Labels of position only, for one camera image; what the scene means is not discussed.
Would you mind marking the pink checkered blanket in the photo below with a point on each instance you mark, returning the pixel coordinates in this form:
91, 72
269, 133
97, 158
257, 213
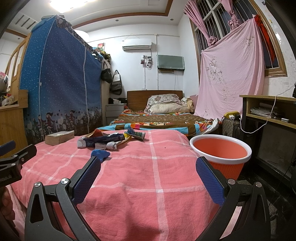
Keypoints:
149, 190

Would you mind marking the pink hanging sheet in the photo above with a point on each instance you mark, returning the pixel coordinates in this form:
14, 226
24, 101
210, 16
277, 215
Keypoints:
232, 67

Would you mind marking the grey hanging handbag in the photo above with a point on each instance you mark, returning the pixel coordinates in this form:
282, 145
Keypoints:
116, 84

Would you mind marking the wooden bunk bed frame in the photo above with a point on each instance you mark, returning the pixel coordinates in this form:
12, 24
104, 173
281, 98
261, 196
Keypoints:
12, 124

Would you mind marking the floral pillow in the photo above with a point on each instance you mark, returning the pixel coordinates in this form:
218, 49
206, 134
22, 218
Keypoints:
164, 104

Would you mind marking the quilted grey bag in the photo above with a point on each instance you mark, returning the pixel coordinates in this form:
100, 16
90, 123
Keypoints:
231, 128

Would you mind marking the wooden window frame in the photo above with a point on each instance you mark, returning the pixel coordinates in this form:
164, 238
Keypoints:
267, 59

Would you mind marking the blue trash piece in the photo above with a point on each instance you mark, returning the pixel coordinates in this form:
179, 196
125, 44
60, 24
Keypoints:
101, 155

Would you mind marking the colourful striped bed quilt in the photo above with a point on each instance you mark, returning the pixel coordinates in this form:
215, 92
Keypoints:
185, 123

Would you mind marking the yellow power strip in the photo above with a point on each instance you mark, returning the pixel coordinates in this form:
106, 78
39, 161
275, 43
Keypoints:
232, 115

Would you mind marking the wooden desk shelf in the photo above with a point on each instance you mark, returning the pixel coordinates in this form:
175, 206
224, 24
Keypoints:
268, 125

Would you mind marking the blue fabric wardrobe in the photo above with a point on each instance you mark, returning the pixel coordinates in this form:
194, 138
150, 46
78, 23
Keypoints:
61, 73

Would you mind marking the green blue snack wrapper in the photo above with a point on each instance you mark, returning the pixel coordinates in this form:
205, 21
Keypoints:
138, 135

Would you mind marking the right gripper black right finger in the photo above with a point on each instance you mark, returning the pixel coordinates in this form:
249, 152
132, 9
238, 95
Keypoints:
243, 212

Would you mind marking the orange trash bin white rim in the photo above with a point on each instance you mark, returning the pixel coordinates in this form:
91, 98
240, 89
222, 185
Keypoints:
226, 154

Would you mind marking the white bedside drawer cabinet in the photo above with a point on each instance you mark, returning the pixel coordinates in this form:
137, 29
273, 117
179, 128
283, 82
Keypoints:
113, 111

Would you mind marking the green covered wall unit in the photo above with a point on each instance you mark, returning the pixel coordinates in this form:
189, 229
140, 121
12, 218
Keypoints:
170, 62

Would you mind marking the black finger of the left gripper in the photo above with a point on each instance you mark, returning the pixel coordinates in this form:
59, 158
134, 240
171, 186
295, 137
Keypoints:
7, 147
22, 156

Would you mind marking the black hanging handbag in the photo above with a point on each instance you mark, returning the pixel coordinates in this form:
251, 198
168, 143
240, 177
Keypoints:
106, 73

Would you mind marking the white air conditioner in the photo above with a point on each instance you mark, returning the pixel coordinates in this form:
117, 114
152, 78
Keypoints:
136, 44

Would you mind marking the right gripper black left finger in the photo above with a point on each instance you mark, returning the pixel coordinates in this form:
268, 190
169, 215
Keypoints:
42, 222

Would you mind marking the small cardboard box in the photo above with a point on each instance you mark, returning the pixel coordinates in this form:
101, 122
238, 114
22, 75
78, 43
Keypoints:
59, 137

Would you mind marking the wooden bed headboard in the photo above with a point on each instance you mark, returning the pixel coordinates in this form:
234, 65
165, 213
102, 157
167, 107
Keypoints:
137, 99

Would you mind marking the red hanging cloth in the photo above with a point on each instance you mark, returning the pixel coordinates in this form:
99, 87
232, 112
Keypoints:
266, 37

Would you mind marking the pink tied curtain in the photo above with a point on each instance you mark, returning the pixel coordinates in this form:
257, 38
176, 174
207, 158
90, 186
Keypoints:
192, 11

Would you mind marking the stack of papers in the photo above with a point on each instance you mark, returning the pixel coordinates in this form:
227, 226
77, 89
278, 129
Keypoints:
268, 113

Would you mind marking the grey wrapper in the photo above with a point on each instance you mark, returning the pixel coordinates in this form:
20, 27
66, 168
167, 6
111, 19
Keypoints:
108, 142

